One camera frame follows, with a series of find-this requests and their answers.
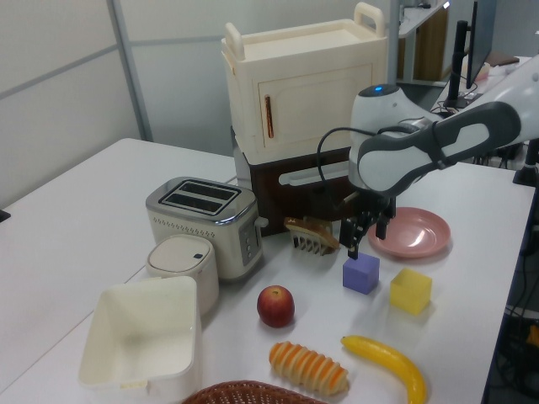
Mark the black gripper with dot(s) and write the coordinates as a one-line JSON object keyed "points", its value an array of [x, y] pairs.
{"points": [[372, 206]]}

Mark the purple cube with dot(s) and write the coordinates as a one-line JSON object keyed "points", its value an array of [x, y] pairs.
{"points": [[359, 274]]}

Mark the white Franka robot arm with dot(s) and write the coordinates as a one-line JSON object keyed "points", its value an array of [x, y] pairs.
{"points": [[400, 164]]}

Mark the pink plate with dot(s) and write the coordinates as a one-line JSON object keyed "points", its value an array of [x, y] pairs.
{"points": [[417, 235]]}

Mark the yellow cube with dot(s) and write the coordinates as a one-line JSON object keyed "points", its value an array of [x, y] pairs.
{"points": [[409, 292]]}

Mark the toast rack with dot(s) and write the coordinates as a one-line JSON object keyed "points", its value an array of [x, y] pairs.
{"points": [[305, 246]]}

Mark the red apple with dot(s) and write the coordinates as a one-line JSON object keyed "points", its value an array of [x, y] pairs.
{"points": [[275, 307]]}

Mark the yellow banana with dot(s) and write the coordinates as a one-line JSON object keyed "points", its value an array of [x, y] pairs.
{"points": [[391, 357]]}

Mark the long orange striped bread roll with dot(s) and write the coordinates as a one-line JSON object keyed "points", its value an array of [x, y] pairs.
{"points": [[307, 369]]}

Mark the cream and silver toaster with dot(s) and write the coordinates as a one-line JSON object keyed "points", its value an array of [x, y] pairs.
{"points": [[189, 223]]}

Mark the small white lidded trash can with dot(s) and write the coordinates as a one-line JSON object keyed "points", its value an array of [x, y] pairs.
{"points": [[181, 256]]}

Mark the wooden shelf unit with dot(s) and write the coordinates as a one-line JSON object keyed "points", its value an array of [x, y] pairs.
{"points": [[425, 46]]}

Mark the brown wicker basket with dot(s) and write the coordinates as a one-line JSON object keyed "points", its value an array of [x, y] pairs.
{"points": [[244, 393]]}

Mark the black computer monitor with stand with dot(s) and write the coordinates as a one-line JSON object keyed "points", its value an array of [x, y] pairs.
{"points": [[478, 46]]}

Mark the white square plastic bin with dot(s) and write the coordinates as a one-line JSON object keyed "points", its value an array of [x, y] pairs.
{"points": [[139, 328]]}

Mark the black flat object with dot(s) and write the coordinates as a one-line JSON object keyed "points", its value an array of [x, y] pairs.
{"points": [[4, 215]]}

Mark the black desk clamp post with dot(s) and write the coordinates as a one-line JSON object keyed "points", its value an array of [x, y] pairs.
{"points": [[526, 168]]}

